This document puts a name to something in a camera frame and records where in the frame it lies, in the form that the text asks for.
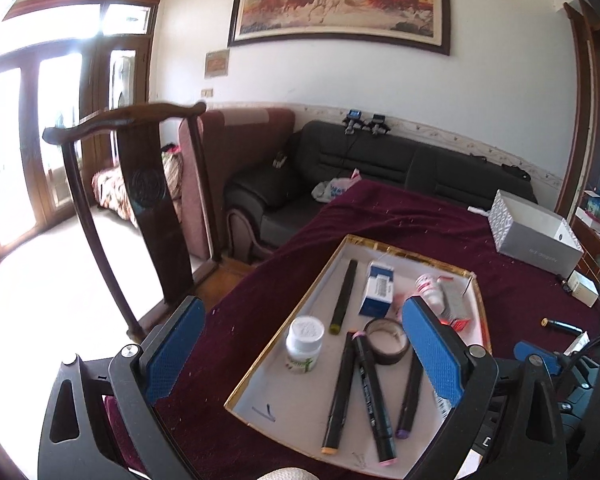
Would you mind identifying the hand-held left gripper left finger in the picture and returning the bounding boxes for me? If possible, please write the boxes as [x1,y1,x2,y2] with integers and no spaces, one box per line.
[37,295,207,480]

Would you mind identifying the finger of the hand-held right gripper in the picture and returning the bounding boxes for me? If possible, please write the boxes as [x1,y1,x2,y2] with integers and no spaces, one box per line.
[513,341,564,377]

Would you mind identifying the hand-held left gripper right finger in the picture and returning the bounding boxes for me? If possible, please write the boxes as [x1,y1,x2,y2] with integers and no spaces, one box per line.
[401,295,569,480]

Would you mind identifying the black marker purple caps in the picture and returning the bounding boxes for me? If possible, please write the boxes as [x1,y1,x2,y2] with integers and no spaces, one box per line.
[395,355,426,438]

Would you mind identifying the black tape roll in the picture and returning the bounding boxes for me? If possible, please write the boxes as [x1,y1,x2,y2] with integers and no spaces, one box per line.
[362,317,412,366]

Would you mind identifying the grey red tall box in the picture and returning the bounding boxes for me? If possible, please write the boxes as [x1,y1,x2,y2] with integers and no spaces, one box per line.
[437,280,473,331]

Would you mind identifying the white bottle red label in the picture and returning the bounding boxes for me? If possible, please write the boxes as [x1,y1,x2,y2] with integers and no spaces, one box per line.
[414,274,443,311]

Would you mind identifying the black marker pink caps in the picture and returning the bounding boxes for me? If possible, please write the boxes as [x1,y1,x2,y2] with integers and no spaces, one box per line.
[352,331,398,463]

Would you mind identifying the blue white small box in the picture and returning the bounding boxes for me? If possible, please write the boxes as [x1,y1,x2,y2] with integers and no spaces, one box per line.
[358,261,397,318]

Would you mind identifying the black marker orange caps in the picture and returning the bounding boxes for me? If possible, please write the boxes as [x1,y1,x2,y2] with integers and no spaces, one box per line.
[321,331,357,456]

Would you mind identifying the black marker yellow caps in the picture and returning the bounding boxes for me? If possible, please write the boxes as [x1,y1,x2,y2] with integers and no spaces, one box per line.
[330,259,359,336]

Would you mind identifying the white tray gold rim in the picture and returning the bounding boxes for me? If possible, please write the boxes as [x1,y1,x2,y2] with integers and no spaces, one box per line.
[224,234,492,480]

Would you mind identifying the white bottle green label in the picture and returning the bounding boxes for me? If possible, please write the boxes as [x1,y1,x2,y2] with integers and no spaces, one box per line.
[285,316,326,375]

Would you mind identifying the person's left hand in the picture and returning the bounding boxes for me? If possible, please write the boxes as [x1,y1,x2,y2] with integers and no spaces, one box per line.
[257,466,321,480]

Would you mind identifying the black marker gold tip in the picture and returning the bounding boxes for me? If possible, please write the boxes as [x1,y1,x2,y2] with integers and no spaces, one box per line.
[540,317,586,337]

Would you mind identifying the white medicine box red border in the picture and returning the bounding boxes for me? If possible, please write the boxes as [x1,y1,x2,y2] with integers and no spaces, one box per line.
[565,332,591,356]

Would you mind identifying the white flat cardboard box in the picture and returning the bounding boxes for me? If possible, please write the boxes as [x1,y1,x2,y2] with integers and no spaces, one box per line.
[566,270,600,308]

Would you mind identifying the grey cardboard shoe box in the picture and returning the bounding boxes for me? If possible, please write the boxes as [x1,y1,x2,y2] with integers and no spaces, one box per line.
[487,189,586,276]

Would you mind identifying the wooden cabinet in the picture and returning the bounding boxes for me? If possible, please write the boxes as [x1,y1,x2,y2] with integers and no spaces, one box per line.
[572,187,600,281]

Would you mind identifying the maroon velvet cloth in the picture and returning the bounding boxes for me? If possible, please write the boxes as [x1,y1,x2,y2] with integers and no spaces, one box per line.
[105,180,600,480]

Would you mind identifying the dark wooden chair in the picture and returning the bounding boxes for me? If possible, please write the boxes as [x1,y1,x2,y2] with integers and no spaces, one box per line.
[42,101,221,341]

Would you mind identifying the floral blanket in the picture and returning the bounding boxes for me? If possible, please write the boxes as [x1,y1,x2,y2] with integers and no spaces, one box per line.
[91,150,183,221]

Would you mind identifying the black bag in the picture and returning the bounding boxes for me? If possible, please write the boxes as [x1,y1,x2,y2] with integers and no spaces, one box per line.
[500,162,531,181]

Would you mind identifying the plastic bag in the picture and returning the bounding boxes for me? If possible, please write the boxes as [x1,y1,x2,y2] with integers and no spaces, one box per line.
[312,170,363,203]

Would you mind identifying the black leather sofa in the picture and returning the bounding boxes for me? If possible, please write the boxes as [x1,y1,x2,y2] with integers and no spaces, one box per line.
[224,120,538,261]

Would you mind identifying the wooden glass door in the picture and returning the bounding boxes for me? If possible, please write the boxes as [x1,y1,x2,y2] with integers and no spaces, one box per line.
[0,0,161,281]

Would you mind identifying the small framed picture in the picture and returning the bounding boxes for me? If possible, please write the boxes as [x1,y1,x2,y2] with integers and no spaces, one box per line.
[204,50,230,78]

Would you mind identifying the framed horse painting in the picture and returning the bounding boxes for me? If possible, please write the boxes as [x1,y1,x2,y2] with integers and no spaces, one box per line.
[227,0,452,56]

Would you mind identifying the black braided cable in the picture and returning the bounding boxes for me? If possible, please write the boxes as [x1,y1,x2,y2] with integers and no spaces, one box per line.
[567,329,600,366]

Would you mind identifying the wooden door frame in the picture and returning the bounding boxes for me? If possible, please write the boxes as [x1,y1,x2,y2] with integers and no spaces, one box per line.
[555,0,600,221]

